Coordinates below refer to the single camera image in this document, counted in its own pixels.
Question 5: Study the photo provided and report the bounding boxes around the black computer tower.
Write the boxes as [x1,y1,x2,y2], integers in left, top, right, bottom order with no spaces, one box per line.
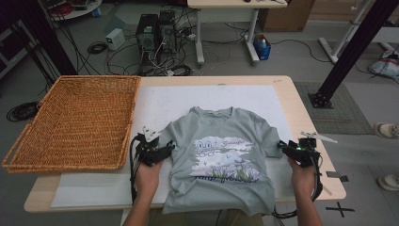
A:
[136,13,161,54]
[158,9,178,55]

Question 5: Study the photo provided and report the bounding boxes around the black tape strip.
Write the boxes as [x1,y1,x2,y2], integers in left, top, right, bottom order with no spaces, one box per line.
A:
[325,170,349,184]

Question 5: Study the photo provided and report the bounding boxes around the person's left hand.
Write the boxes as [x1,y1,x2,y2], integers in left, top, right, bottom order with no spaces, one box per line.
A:
[134,159,165,202]

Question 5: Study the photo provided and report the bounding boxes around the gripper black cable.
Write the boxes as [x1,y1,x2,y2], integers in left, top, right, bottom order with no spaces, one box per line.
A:
[270,155,325,220]
[128,134,143,205]

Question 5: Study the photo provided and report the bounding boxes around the white desk with wooden top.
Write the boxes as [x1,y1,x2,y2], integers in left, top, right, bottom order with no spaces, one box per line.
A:
[186,0,288,67]

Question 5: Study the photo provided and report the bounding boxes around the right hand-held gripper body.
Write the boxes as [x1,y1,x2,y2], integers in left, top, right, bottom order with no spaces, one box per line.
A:
[281,131,339,169]

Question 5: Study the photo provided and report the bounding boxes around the grey floor mat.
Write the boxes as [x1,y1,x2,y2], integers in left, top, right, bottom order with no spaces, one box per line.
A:
[294,82,376,136]

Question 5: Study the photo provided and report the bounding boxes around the grey printed t-shirt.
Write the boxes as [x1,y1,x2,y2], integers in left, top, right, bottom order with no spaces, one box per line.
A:
[161,105,283,218]

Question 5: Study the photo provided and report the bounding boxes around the small coil of black cable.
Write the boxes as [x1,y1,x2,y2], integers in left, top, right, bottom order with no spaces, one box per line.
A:
[87,40,108,55]

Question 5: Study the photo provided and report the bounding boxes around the large coil of black cable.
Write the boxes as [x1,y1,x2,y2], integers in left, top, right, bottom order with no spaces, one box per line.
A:
[6,101,41,122]

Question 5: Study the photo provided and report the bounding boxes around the person's right hand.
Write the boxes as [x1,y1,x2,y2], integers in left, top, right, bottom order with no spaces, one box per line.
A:
[287,156,316,201]

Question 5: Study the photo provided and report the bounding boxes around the round white table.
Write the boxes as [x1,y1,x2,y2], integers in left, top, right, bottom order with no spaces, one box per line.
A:
[40,0,104,22]

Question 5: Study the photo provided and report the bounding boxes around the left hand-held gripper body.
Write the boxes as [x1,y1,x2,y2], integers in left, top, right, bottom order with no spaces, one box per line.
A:
[131,125,172,168]

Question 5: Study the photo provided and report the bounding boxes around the blue storage box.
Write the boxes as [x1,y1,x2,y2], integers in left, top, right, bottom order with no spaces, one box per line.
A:
[252,34,272,61]

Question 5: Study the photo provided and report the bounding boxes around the brown cardboard box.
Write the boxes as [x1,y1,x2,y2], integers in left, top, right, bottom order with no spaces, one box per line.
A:
[258,0,316,33]

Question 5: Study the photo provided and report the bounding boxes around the person's khaki pants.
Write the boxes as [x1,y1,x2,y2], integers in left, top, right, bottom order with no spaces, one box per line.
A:
[147,208,265,226]

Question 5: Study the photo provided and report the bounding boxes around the woven wicker basket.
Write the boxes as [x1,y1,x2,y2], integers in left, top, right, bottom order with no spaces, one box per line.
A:
[1,74,142,174]

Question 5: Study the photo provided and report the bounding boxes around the white power supply box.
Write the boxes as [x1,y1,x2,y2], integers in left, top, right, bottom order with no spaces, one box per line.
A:
[104,27,126,51]

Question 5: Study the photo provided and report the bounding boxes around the dark metal frame post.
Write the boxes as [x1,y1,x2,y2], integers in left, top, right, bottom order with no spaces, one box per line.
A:
[17,0,78,76]

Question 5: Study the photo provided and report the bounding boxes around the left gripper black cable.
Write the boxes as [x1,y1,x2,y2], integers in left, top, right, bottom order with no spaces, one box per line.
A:
[128,134,143,205]

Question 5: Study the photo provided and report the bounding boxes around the black metal post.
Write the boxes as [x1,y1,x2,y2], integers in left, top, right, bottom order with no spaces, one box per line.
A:
[308,0,399,109]

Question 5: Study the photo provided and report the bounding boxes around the white foam mat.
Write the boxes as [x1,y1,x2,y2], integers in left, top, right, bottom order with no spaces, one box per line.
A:
[51,84,315,209]

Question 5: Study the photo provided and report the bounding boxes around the white metal stand frame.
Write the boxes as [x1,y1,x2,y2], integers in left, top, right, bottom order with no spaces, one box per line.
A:
[318,0,375,65]

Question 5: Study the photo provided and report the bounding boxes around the white plastic bag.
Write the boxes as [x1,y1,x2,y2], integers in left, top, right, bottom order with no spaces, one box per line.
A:
[368,50,399,84]

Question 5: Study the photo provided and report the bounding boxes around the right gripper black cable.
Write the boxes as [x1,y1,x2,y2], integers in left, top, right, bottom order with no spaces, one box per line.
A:
[270,155,325,220]

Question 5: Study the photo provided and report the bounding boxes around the long black floor cable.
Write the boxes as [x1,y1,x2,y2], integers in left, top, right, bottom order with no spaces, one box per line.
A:
[270,39,333,64]

